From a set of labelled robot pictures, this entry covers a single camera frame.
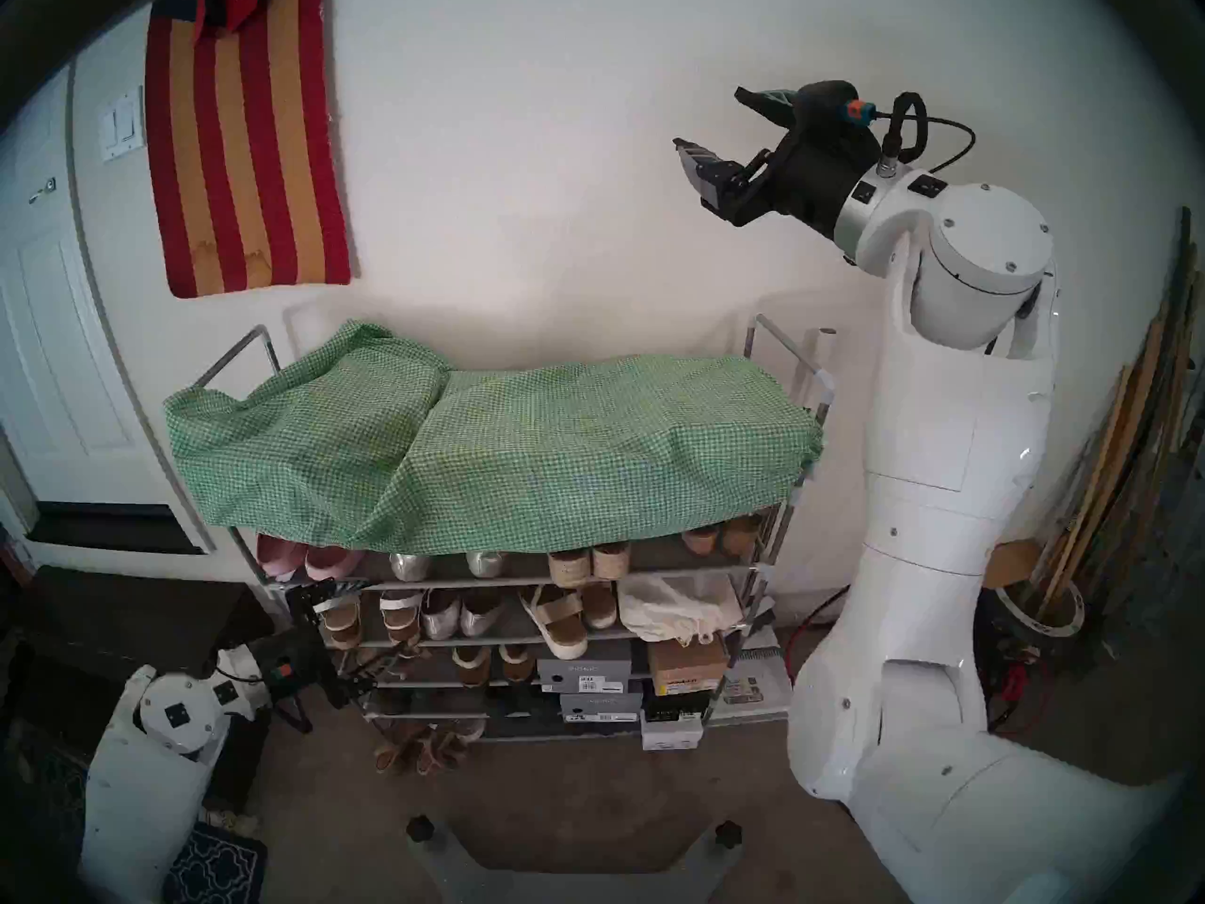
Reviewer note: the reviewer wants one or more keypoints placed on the silver perforated shoe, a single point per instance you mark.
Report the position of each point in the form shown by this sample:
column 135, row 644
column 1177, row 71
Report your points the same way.
column 410, row 567
column 486, row 565

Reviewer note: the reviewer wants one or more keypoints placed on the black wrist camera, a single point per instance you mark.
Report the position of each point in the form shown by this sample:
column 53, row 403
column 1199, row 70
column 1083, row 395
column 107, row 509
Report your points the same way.
column 287, row 653
column 828, row 102

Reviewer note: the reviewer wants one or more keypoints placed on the light grey Vionic shoebox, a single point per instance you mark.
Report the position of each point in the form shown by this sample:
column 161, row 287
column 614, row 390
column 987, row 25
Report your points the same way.
column 584, row 669

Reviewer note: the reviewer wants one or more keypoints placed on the light wooden slat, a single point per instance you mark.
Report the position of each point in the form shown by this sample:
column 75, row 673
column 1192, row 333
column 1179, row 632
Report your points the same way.
column 1090, row 478

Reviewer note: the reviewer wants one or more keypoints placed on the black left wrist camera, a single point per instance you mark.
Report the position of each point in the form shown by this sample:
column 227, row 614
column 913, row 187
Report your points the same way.
column 287, row 653

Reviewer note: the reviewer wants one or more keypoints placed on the brown cardboard shoebox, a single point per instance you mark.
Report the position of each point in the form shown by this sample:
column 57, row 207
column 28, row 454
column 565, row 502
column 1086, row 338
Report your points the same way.
column 687, row 667

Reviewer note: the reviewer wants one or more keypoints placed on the grey robot base frame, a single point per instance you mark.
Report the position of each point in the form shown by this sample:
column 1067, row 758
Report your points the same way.
column 442, row 869

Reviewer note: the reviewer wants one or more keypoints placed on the woven espadrille shoe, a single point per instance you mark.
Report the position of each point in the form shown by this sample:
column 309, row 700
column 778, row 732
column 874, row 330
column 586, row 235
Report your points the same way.
column 570, row 570
column 611, row 561

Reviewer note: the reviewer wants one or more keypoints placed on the brown cardboard piece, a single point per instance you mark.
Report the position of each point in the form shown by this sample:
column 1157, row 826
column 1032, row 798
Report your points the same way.
column 1015, row 563

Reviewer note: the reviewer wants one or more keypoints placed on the silver metallic flat shoe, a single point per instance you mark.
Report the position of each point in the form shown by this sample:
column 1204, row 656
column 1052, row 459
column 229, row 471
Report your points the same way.
column 440, row 615
column 480, row 612

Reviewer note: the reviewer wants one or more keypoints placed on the tall dark wooden board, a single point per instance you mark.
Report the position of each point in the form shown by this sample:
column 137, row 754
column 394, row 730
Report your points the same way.
column 1172, row 365

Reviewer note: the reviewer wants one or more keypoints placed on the red orange striped wall hanging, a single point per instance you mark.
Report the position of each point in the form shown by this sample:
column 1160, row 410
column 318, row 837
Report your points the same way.
column 245, row 149

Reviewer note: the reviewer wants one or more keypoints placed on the white shoebox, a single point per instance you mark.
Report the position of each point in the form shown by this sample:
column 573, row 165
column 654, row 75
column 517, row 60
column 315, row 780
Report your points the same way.
column 672, row 733

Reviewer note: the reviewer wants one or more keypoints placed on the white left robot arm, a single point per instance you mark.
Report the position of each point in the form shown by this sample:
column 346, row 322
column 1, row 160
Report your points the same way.
column 141, row 789

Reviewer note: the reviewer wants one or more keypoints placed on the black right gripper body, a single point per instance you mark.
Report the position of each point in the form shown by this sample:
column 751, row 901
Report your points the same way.
column 814, row 182

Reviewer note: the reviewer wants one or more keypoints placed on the white flat carton with label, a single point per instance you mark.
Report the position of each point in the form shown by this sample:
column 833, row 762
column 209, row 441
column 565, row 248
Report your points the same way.
column 763, row 686

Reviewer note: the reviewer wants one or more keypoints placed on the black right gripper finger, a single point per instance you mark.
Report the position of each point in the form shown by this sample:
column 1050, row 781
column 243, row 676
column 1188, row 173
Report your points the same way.
column 774, row 104
column 714, row 179

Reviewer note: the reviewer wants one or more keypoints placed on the navy patterned rug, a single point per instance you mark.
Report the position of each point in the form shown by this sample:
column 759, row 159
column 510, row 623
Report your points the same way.
column 216, row 869

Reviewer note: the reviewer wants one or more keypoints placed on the white double light switch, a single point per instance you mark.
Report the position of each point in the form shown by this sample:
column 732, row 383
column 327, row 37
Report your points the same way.
column 122, row 123

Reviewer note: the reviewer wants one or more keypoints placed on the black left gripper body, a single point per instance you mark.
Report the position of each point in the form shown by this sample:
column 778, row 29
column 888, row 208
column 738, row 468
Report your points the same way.
column 301, row 667

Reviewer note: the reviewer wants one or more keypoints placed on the grey metal shoe rack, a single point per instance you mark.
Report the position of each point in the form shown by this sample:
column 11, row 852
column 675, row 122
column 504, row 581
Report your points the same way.
column 659, row 558

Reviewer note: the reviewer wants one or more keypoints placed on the dark pot with white rim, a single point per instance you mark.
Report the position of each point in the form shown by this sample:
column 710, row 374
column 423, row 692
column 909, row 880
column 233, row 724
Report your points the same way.
column 1045, row 650

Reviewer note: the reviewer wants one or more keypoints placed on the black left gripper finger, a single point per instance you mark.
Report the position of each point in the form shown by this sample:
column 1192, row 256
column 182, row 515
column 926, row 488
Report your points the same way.
column 334, row 591
column 369, row 678

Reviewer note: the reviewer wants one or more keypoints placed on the black star knob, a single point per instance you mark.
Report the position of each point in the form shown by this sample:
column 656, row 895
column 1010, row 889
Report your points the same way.
column 420, row 829
column 728, row 833

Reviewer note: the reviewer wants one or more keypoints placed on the white panel door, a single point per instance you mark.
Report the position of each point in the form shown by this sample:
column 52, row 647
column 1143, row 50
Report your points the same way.
column 56, row 365

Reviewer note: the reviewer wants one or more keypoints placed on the black shoebox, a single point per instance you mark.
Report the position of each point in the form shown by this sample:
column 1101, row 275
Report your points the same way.
column 676, row 704

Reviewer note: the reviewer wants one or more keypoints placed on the tan suede shoe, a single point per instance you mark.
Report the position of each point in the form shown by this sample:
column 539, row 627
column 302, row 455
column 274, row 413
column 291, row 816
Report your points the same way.
column 740, row 535
column 700, row 540

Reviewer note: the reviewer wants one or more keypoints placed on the pink slip-on shoe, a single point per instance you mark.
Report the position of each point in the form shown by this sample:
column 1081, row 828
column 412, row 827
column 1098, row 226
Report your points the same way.
column 281, row 556
column 334, row 561

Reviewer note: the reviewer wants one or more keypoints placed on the black ankle boot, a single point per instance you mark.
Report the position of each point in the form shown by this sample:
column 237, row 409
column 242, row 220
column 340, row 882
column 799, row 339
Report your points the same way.
column 525, row 702

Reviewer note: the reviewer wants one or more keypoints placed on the dark grey Vionic shoebox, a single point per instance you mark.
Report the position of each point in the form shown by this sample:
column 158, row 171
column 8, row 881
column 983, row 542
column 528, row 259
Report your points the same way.
column 601, row 707

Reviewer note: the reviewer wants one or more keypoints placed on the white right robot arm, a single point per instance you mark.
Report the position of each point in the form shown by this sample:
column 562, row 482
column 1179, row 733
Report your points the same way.
column 951, row 441

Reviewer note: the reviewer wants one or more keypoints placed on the green gingham cloth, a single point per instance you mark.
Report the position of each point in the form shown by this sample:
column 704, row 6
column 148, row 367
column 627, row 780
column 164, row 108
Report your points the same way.
column 565, row 450

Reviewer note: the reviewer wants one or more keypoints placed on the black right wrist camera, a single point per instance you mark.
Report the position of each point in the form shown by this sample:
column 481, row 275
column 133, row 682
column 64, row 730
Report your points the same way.
column 828, row 102

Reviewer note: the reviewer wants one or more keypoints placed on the white plastic pipe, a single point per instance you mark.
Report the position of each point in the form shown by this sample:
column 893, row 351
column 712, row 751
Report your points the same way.
column 826, row 347

